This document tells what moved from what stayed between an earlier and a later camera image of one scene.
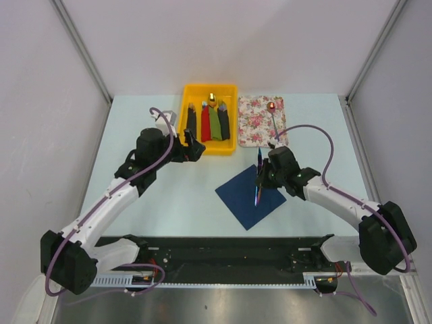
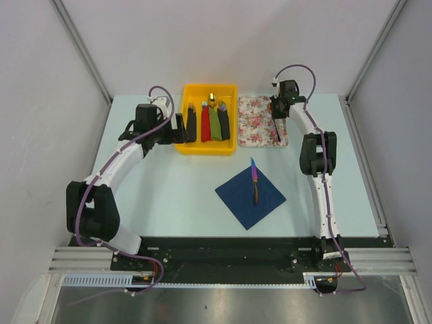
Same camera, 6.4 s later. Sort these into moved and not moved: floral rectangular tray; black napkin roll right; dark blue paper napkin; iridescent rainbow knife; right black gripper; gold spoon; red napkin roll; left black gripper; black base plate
Moved: left black gripper; right black gripper; iridescent rainbow knife
Not moved: gold spoon; dark blue paper napkin; red napkin roll; black napkin roll right; floral rectangular tray; black base plate
